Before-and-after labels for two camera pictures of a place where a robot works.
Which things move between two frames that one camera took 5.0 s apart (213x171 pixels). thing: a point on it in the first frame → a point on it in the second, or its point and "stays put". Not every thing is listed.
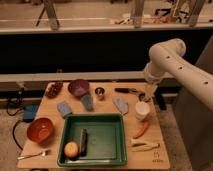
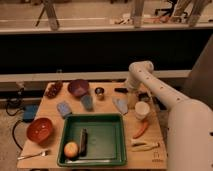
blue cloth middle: x=88 y=102 stays put
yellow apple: x=71 y=149 stays put
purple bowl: x=78 y=87 stays put
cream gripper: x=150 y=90 → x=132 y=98
